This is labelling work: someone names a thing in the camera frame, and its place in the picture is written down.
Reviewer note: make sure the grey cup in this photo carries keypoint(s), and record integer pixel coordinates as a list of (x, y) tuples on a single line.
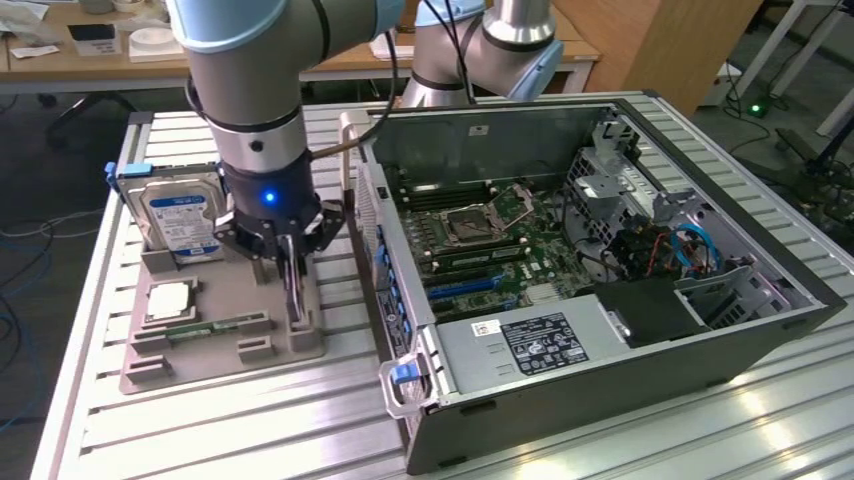
[(97, 6)]

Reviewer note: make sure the green motherboard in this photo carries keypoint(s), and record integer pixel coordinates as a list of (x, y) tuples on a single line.
[(547, 250)]

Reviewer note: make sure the white sticker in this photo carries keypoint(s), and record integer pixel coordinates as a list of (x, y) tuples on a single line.
[(478, 130)]

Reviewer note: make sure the white desk frame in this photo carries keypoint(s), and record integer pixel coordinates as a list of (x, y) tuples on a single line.
[(774, 92)]

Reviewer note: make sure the white paper card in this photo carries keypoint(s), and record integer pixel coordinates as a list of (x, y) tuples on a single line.
[(33, 51)]

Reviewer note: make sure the CPU socket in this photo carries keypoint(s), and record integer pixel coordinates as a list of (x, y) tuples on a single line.
[(467, 225)]

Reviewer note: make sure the silver power supply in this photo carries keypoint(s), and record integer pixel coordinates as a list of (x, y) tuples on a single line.
[(480, 360)]

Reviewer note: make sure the black floor stand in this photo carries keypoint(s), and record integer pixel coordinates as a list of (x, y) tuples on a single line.
[(817, 165)]

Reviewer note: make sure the black open PC case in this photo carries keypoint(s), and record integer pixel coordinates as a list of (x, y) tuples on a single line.
[(601, 400)]

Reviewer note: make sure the clear plastic bag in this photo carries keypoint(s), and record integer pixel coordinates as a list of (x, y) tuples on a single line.
[(23, 20)]

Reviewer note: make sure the white floor box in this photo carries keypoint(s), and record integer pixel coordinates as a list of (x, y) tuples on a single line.
[(723, 85)]

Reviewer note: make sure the device with green light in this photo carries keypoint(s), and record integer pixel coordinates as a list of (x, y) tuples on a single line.
[(757, 109)]

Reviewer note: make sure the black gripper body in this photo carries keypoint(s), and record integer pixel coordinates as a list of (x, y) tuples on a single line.
[(280, 180)]

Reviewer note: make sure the installed green RAM stick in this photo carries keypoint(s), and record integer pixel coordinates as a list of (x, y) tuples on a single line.
[(480, 256)]

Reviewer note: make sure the RAM slot with white latches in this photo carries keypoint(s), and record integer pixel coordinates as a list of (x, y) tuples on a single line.
[(448, 196), (447, 187)]

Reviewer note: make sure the white round dish on block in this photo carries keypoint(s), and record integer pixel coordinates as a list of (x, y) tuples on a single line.
[(156, 47)]

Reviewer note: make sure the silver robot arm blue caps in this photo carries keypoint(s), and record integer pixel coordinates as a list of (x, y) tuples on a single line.
[(254, 100)]

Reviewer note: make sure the silver CPU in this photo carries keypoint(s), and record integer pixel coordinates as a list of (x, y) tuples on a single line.
[(168, 300)]

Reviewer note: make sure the white paper stack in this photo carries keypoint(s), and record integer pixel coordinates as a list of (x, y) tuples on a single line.
[(390, 47)]

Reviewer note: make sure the wooden office desk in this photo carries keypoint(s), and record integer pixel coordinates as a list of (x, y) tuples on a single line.
[(67, 67)]

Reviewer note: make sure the metal disk bay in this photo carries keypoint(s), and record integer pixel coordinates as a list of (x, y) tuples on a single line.
[(727, 300)]

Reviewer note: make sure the perforated metal drive cage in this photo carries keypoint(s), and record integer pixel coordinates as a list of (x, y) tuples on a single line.
[(601, 165)]

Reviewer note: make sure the blue expansion slot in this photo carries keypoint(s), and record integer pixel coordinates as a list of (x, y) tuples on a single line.
[(460, 291)]

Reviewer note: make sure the RAM slot with black latches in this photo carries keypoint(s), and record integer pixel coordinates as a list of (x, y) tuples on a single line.
[(450, 201), (447, 192)]

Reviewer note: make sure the hard disk with blue caddy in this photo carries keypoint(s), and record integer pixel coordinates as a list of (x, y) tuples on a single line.
[(174, 215)]

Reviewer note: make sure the wooden cabinet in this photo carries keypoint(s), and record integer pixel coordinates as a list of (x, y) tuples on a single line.
[(667, 50)]

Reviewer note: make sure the metal socket cover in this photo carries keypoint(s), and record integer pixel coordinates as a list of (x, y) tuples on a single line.
[(516, 187)]

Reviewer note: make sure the silver chipset heatsink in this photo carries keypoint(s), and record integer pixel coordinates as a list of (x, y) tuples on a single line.
[(543, 296)]

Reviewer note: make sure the long black expansion slot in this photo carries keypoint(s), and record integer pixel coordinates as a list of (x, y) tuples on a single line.
[(460, 278)]

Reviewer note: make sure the black chair base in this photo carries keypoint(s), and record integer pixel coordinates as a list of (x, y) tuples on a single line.
[(87, 107)]

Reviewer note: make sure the black and white box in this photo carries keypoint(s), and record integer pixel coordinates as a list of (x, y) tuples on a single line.
[(96, 45)]

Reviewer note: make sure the grey parts rack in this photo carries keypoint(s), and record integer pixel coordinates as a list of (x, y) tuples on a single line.
[(214, 305)]

